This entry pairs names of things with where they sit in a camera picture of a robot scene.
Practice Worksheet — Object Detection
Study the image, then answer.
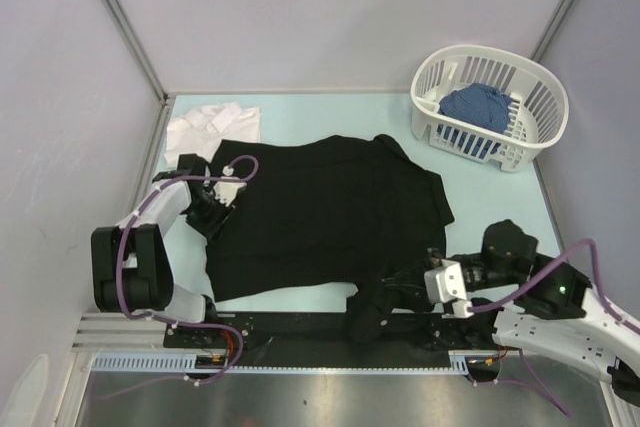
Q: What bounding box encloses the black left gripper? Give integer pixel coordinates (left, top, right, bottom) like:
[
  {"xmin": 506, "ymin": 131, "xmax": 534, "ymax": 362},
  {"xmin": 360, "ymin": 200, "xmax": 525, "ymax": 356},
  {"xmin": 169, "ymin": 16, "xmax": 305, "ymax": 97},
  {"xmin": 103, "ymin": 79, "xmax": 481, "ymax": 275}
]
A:
[{"xmin": 185, "ymin": 188, "xmax": 236, "ymax": 243}]

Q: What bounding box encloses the black long sleeve shirt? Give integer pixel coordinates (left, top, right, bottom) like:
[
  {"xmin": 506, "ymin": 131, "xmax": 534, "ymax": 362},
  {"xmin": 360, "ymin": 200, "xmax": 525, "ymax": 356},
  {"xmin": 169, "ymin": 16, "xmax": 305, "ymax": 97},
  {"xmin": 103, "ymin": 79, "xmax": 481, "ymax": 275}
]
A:
[{"xmin": 206, "ymin": 134, "xmax": 454, "ymax": 340}]

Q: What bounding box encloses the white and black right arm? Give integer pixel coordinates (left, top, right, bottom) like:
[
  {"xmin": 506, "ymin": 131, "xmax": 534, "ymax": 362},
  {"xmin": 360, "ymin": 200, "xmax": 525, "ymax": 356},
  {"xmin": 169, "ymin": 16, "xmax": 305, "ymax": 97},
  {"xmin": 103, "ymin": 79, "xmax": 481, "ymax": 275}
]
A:
[{"xmin": 381, "ymin": 220, "xmax": 639, "ymax": 405}]

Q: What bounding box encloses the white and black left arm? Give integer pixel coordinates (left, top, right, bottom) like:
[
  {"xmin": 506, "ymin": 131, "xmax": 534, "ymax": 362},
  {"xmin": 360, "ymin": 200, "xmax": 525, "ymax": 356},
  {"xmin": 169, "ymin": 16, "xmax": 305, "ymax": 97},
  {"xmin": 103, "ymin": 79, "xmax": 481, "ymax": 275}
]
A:
[{"xmin": 91, "ymin": 154, "xmax": 246, "ymax": 347}]

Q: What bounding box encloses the folded white shirt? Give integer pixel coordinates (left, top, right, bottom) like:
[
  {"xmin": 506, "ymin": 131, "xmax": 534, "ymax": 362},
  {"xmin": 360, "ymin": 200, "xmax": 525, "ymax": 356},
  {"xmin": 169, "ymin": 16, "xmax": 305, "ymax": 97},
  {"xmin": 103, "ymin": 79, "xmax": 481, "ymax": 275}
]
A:
[{"xmin": 164, "ymin": 102, "xmax": 262, "ymax": 168}]

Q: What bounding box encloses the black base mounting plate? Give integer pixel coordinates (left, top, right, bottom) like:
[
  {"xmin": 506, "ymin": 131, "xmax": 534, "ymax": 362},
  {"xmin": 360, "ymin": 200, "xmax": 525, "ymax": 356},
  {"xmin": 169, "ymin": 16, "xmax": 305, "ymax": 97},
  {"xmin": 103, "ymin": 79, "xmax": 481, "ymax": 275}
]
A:
[{"xmin": 163, "ymin": 312, "xmax": 512, "ymax": 379}]

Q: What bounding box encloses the blue crumpled shirt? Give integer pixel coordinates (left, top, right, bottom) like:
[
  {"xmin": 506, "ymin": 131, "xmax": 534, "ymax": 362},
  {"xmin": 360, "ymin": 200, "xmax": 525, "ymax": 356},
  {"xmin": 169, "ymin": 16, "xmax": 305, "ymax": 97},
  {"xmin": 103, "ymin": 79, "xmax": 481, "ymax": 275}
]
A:
[{"xmin": 437, "ymin": 83, "xmax": 513, "ymax": 159}]

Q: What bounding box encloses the white plastic laundry basket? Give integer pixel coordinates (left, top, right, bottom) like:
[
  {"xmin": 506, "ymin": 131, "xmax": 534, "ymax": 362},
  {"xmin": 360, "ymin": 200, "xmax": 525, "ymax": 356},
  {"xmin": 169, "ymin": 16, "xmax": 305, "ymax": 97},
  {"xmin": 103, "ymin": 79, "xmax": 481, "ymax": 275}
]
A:
[{"xmin": 410, "ymin": 44, "xmax": 569, "ymax": 173}]

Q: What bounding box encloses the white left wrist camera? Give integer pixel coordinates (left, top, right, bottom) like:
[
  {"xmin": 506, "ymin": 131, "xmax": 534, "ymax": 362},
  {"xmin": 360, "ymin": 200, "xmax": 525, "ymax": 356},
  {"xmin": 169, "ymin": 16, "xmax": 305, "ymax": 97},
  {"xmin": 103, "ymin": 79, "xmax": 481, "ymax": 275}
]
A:
[{"xmin": 211, "ymin": 166, "xmax": 247, "ymax": 207}]

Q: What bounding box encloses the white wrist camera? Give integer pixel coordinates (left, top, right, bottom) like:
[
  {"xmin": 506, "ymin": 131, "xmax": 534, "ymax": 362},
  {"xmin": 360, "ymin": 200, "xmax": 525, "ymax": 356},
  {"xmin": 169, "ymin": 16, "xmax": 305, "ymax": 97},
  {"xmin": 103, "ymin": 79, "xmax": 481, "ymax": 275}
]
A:
[
  {"xmin": 424, "ymin": 259, "xmax": 472, "ymax": 319},
  {"xmin": 211, "ymin": 166, "xmax": 247, "ymax": 207}
]

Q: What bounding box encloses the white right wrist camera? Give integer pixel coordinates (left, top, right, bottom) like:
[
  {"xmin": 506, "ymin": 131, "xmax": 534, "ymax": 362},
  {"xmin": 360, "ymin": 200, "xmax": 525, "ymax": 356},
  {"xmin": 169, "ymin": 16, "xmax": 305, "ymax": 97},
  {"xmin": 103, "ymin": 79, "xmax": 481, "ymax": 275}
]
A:
[{"xmin": 424, "ymin": 259, "xmax": 472, "ymax": 319}]

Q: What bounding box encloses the white slotted cable duct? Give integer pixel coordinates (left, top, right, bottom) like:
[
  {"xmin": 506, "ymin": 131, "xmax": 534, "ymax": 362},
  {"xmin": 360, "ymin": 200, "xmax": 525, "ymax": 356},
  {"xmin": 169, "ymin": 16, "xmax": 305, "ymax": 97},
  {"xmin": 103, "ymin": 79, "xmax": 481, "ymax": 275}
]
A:
[{"xmin": 90, "ymin": 352, "xmax": 498, "ymax": 376}]

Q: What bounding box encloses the aluminium frame rail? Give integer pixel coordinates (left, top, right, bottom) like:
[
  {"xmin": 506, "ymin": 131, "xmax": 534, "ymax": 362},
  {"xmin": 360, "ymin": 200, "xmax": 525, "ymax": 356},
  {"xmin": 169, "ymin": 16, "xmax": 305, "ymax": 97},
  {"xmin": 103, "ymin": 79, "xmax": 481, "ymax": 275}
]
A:
[{"xmin": 72, "ymin": 313, "xmax": 166, "ymax": 352}]

